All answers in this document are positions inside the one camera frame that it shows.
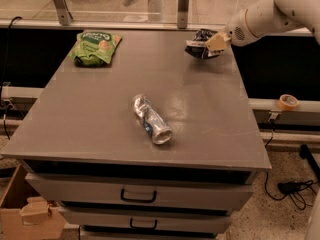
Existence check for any blue chip bag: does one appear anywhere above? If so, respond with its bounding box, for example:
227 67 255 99
185 29 223 60

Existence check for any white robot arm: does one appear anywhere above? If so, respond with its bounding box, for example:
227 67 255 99
205 0 320 52

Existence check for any crushed redbull can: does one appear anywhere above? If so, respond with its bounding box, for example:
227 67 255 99
131 94 172 145

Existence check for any green chip bag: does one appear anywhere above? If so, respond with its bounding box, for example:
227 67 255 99
69 31 122 67

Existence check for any roll of tape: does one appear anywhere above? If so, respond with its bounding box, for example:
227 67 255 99
278 94 299 111

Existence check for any grey drawer cabinet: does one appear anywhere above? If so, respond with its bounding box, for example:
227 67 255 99
3 31 270 240

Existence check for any cardboard box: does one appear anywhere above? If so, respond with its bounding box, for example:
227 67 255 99
0 166 66 240

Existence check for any middle metal bracket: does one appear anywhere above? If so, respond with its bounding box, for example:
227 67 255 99
177 0 189 29

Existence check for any metal bracket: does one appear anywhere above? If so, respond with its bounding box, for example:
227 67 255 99
177 0 189 29
53 0 72 26

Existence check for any left metal bracket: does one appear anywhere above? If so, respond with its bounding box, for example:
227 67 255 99
53 0 72 26

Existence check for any black power adapter with cable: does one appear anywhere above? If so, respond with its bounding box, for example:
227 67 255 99
264 173 317 211

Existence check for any black cable at left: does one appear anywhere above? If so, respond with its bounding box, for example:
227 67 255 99
0 16 23 141

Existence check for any drawer with handle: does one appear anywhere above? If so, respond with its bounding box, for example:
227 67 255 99
59 207 231 234
26 173 253 211

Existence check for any top drawer with handle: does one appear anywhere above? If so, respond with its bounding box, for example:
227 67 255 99
26 173 253 211

